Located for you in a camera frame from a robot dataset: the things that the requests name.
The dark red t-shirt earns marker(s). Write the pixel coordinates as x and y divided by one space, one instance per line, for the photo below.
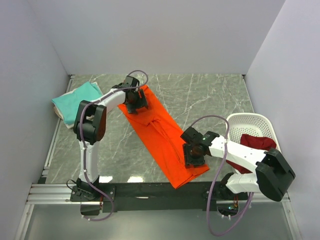
255 142

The orange t-shirt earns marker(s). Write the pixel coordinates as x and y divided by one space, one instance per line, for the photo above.
161 135

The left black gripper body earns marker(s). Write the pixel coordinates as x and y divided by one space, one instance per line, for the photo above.
137 103

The folded teal t-shirt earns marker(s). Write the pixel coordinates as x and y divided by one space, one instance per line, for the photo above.
60 103

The folded beige t-shirt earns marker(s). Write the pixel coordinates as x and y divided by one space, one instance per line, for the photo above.
57 112

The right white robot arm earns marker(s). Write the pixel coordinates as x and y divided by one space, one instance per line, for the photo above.
268 171

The white perforated plastic basket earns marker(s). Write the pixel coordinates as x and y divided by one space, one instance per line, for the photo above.
252 124

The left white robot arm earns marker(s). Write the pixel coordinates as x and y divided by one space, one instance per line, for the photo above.
91 122

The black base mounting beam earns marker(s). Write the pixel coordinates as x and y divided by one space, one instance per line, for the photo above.
151 197

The aluminium frame rail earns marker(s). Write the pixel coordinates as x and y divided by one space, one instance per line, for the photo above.
42 193

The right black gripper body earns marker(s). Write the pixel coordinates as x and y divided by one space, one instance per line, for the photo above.
191 156

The folded white t-shirt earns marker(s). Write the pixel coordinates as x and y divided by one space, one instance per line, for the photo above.
88 91

